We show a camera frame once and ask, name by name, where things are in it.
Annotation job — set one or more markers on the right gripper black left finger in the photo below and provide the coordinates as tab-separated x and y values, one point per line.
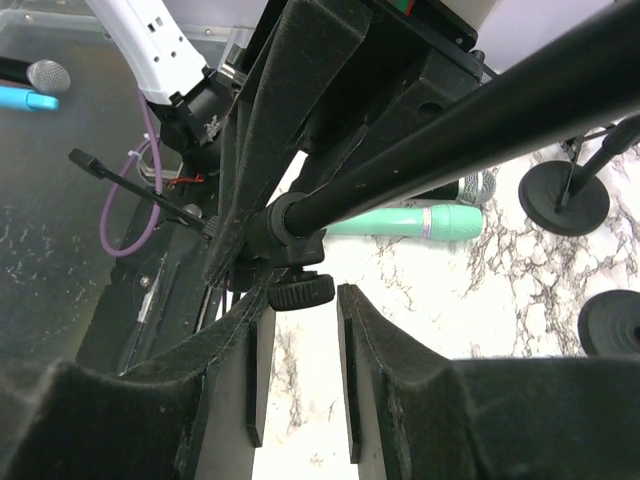
196	411

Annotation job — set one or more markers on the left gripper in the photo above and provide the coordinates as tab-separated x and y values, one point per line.
362	74

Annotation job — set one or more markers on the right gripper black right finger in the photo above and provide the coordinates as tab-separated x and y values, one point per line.
414	414

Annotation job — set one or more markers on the mint green microphone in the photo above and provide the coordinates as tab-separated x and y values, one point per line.
441	223

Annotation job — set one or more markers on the black round-base shock-mount stand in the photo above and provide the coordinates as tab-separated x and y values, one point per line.
567	198

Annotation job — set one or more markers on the black tall tripod stand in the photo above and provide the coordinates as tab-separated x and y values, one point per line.
580	80

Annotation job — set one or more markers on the black silver-grille microphone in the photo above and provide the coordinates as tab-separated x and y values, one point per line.
473	190

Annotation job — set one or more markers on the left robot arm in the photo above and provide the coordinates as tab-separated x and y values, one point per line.
191	99

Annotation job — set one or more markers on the black round-base clip stand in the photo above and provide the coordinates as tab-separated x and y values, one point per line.
608	324

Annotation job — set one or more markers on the blue marker pen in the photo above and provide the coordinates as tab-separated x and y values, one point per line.
26	100

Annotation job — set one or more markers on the black front mounting rail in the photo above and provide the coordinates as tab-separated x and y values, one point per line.
156	297

